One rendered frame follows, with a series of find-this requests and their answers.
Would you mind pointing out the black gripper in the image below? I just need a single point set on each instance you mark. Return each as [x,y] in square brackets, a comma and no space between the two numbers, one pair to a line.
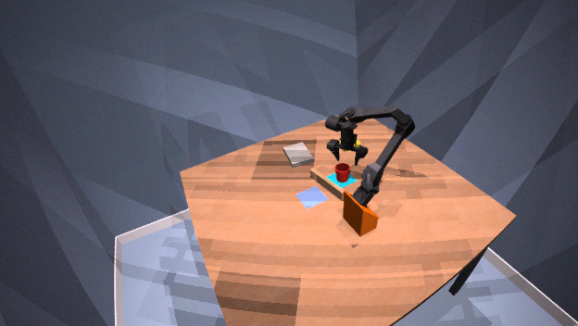
[347,144]

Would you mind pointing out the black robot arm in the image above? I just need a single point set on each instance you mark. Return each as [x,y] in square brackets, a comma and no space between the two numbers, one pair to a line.
[347,122]

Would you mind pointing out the yellow flat block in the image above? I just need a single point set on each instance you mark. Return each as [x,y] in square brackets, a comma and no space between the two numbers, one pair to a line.
[358,145]

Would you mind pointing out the white flat rectangular block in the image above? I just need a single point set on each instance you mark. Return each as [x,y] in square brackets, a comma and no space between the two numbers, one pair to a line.
[298,154]

